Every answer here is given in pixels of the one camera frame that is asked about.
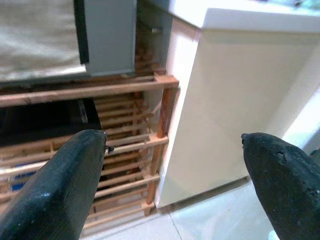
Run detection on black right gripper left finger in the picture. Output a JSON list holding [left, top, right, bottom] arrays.
[[0, 129, 109, 240]]

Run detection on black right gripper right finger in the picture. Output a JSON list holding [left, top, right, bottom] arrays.
[[240, 132, 320, 240]]

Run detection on black box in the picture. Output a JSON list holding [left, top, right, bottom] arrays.
[[0, 97, 103, 148]]

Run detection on wooden slatted rack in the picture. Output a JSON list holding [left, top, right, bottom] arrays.
[[0, 44, 180, 237]]

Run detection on cream white cabinet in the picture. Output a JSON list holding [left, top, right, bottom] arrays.
[[154, 7, 320, 210]]

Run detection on beige cloth cover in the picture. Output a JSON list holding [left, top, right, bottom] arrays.
[[0, 0, 87, 82]]

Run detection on grey metal appliance box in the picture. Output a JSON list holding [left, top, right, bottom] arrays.
[[73, 0, 139, 77]]

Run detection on white countertop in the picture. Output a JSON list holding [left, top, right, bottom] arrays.
[[143, 0, 320, 18]]

